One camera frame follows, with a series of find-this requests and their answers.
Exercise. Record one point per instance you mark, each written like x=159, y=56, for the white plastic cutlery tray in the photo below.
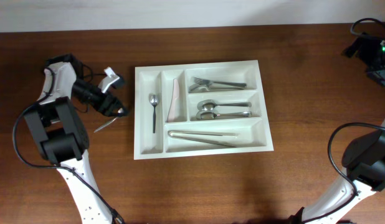
x=253, y=133

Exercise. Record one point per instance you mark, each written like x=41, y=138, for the pink plastic knife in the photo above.
x=175, y=96

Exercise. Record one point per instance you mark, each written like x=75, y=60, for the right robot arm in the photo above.
x=363, y=171

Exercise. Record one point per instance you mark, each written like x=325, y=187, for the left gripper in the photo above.
x=111, y=106

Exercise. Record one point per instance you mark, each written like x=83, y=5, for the small teaspoon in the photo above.
x=154, y=102

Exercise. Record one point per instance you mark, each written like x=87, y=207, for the teaspoon with textured handle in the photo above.
x=106, y=124

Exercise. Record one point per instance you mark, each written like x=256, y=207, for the steel fork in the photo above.
x=211, y=82
x=196, y=88

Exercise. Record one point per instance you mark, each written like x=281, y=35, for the steel kitchen tongs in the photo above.
x=203, y=137

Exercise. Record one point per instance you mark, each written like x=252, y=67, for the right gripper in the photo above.
x=370, y=45

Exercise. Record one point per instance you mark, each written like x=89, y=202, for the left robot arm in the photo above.
x=61, y=137

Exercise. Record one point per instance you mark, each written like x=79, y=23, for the steel tablespoon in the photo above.
x=208, y=105
x=210, y=115

